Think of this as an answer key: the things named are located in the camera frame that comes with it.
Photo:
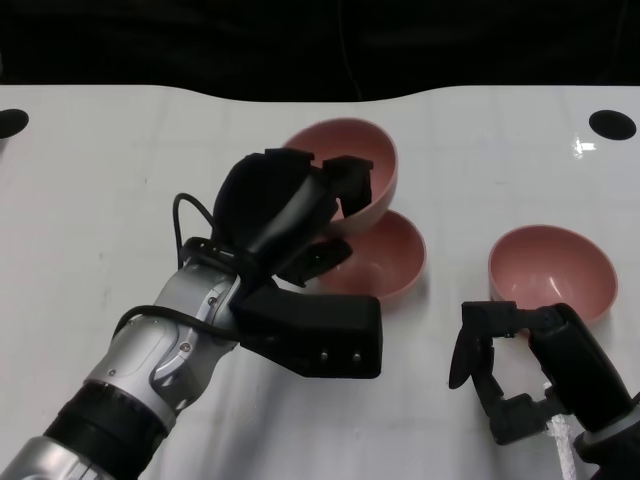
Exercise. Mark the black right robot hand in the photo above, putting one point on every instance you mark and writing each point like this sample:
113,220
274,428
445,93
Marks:
575,360

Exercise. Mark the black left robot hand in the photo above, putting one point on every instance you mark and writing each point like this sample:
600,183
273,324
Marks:
260,205

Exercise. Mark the pink plastic bowl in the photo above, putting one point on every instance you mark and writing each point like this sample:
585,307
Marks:
550,265
390,260
350,140

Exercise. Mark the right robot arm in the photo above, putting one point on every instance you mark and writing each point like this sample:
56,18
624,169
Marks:
615,450

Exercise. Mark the black round table grommet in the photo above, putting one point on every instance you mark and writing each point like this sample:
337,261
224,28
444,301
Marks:
612,125
11,122

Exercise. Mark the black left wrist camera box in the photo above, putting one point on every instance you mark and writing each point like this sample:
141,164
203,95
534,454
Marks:
320,325

